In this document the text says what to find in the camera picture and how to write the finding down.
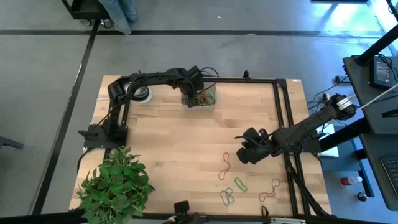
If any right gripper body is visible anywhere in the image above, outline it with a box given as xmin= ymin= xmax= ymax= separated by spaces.
xmin=242 ymin=126 xmax=276 ymax=157

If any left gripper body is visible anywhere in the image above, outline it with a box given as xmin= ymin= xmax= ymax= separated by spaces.
xmin=181 ymin=65 xmax=206 ymax=95

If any yellow rubber band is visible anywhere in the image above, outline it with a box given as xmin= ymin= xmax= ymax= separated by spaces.
xmin=194 ymin=93 xmax=214 ymax=106

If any red rubber band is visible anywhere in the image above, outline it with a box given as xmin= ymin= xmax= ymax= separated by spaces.
xmin=258 ymin=177 xmax=282 ymax=203
xmin=217 ymin=152 xmax=231 ymax=182

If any blue rubber band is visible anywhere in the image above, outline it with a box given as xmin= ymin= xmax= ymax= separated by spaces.
xmin=219 ymin=190 xmax=230 ymax=207
xmin=224 ymin=187 xmax=236 ymax=205

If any white plastic bin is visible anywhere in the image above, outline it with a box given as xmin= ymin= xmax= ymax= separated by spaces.
xmin=181 ymin=82 xmax=218 ymax=109

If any white cylindrical lamp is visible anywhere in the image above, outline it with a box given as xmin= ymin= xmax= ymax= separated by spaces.
xmin=123 ymin=81 xmax=153 ymax=105

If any white label strip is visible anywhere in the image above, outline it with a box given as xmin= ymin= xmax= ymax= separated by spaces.
xmin=269 ymin=217 xmax=307 ymax=223

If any white paper sheet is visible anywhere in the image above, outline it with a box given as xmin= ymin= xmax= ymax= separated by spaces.
xmin=317 ymin=124 xmax=340 ymax=158

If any black box device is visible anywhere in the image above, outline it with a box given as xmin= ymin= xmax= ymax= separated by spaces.
xmin=169 ymin=200 xmax=201 ymax=224

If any black desk beam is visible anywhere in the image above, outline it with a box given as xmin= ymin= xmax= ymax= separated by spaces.
xmin=355 ymin=24 xmax=398 ymax=67
xmin=320 ymin=117 xmax=371 ymax=152

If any red label plastic bottle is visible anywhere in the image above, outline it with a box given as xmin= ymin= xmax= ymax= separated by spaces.
xmin=340 ymin=175 xmax=364 ymax=187

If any person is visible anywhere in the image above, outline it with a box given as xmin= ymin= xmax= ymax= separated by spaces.
xmin=98 ymin=0 xmax=139 ymax=35

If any green leafy plant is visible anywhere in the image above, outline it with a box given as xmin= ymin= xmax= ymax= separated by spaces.
xmin=76 ymin=146 xmax=156 ymax=224

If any black desk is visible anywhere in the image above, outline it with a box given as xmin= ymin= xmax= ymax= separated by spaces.
xmin=343 ymin=55 xmax=398 ymax=212

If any black wheeled cart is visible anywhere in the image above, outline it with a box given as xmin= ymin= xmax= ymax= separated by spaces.
xmin=61 ymin=0 xmax=112 ymax=28

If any black keyboard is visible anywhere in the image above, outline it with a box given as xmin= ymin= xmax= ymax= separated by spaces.
xmin=379 ymin=155 xmax=398 ymax=200

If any black power supply box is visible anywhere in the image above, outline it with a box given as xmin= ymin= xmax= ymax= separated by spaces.
xmin=369 ymin=55 xmax=396 ymax=91

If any grey chair leg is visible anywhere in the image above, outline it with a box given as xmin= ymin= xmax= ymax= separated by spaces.
xmin=0 ymin=135 xmax=25 ymax=151

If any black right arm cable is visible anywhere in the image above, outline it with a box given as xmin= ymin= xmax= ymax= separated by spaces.
xmin=234 ymin=133 xmax=271 ymax=147

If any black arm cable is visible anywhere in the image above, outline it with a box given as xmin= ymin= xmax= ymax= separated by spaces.
xmin=198 ymin=66 xmax=220 ymax=94
xmin=234 ymin=133 xmax=271 ymax=147

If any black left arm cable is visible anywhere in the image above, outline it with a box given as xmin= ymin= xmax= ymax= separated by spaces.
xmin=198 ymin=66 xmax=220 ymax=94

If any white cable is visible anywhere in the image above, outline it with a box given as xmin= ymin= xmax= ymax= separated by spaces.
xmin=357 ymin=83 xmax=398 ymax=109

